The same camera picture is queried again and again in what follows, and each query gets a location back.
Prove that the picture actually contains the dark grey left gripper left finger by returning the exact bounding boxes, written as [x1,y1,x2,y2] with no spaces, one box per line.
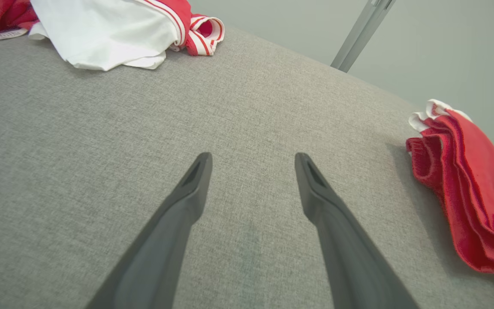
[85,152,213,309]

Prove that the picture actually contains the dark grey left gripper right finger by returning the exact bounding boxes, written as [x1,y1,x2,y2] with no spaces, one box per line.
[294,152,421,309]

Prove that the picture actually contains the red shorts with white trim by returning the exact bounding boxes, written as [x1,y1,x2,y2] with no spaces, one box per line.
[406,99,494,277]

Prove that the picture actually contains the red and white basketball jersey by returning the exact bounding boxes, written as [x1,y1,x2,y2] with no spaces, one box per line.
[0,0,225,71]

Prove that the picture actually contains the grey metal post bracket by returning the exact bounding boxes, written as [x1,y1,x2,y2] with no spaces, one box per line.
[331,0,398,73]

